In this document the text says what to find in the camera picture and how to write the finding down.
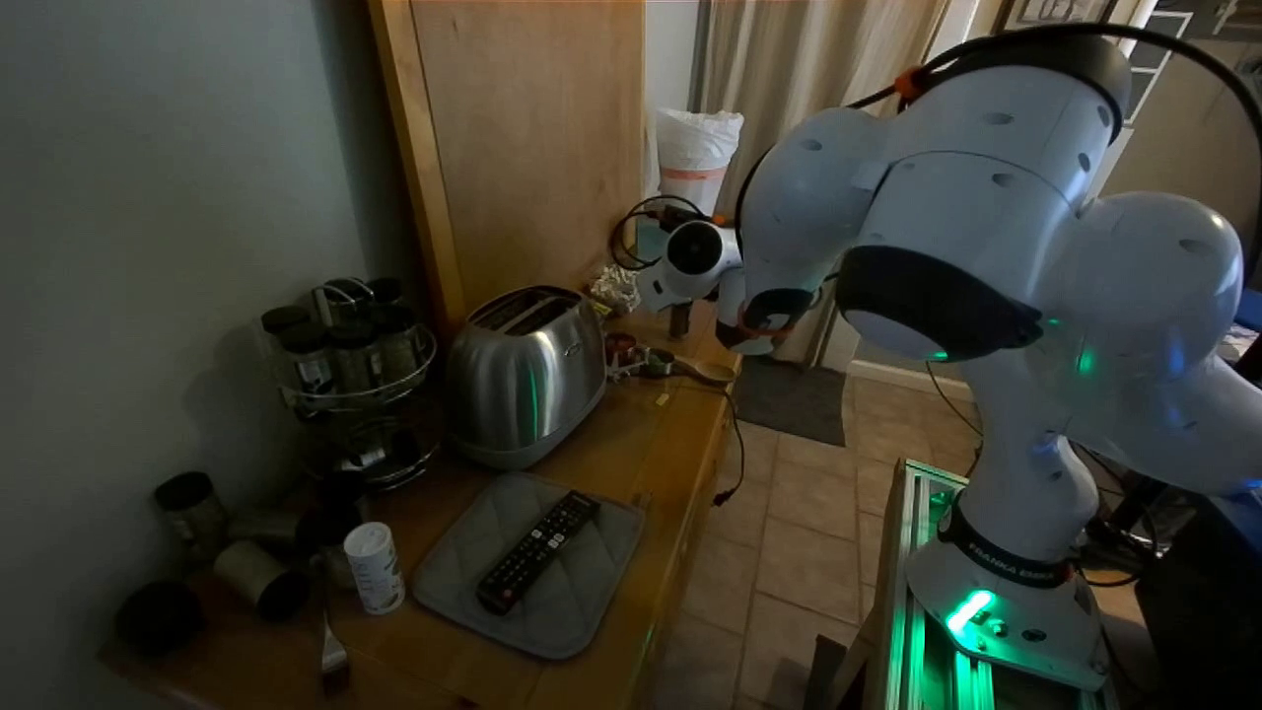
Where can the medium steel measuring cup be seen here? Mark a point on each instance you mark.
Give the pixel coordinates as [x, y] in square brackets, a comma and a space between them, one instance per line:
[667, 358]

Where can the white sack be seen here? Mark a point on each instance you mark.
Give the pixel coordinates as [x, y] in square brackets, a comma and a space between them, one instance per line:
[697, 153]

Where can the plywood board panel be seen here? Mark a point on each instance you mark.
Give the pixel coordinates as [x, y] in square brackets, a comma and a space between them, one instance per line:
[539, 143]

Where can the white plastic bottle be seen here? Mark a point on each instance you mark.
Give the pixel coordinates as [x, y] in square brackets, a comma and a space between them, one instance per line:
[377, 568]

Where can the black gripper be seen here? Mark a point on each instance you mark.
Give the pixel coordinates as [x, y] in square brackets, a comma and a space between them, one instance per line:
[678, 309]

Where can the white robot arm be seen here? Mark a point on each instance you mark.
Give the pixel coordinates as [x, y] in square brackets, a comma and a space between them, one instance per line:
[999, 172]

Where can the grey cloth mat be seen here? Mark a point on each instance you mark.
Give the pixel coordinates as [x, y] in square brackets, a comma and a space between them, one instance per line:
[576, 594]

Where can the beige curtain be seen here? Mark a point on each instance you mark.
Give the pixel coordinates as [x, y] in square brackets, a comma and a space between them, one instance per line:
[830, 59]

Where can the small dark bottle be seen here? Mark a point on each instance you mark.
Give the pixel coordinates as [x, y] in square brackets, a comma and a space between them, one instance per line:
[337, 660]

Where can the round spice jar rack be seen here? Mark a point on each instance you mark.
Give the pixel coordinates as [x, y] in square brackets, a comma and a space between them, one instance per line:
[350, 368]

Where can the wooden chair grey seat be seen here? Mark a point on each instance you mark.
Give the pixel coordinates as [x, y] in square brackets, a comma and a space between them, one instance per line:
[790, 399]

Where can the black remote control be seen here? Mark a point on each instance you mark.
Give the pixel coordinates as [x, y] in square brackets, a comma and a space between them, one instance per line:
[539, 553]

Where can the stainless steel toaster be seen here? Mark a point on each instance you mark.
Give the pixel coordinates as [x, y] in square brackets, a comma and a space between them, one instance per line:
[526, 381]

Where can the clear plastic seed container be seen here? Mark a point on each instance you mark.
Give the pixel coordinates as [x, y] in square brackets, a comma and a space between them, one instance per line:
[611, 285]

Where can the large steel measuring cup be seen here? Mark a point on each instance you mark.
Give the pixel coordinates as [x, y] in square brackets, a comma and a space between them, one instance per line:
[628, 358]

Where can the black round lid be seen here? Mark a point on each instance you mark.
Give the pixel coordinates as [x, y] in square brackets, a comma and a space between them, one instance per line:
[159, 615]

